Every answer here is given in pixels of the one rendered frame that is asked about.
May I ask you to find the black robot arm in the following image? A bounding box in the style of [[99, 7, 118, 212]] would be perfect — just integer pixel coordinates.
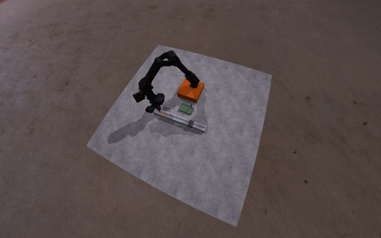
[[133, 50, 200, 105]]

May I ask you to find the green tray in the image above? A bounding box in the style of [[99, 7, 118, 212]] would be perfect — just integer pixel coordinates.
[[179, 103, 194, 115]]

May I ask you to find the grey flat bar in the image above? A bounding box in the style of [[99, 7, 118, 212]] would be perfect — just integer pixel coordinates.
[[153, 108, 207, 132]]

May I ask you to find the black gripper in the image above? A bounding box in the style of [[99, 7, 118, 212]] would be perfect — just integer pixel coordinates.
[[145, 93, 164, 113]]

